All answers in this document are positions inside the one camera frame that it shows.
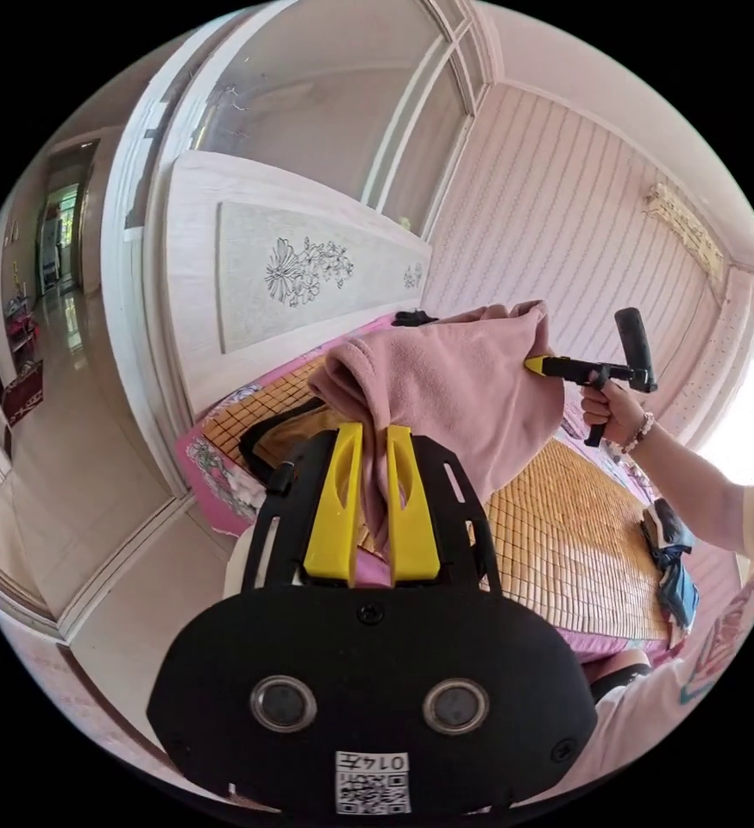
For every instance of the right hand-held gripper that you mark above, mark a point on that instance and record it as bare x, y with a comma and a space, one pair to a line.
571, 369

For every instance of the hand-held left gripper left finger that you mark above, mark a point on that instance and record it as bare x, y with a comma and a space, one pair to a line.
335, 498

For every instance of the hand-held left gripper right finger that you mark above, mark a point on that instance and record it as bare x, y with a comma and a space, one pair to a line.
409, 517

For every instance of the pink hoodie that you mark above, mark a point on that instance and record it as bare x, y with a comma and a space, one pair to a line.
454, 388

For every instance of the person's right forearm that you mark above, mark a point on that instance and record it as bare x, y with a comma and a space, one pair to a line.
687, 479

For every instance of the person's right hand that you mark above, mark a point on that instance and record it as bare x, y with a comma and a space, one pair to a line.
619, 411

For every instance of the black garment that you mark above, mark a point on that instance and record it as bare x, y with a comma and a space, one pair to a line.
414, 317

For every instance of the bed with woven mat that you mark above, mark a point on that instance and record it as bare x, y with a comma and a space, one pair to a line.
564, 511

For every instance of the bright window with curtain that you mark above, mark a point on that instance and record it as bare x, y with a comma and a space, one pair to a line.
749, 394

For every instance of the pile of clothes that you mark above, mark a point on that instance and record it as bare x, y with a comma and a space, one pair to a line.
671, 556

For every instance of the person's body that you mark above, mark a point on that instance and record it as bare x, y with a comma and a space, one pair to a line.
694, 679

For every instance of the red patterned rug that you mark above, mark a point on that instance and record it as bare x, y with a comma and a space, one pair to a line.
23, 394

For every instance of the large glass window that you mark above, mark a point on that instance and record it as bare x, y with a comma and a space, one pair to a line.
325, 97

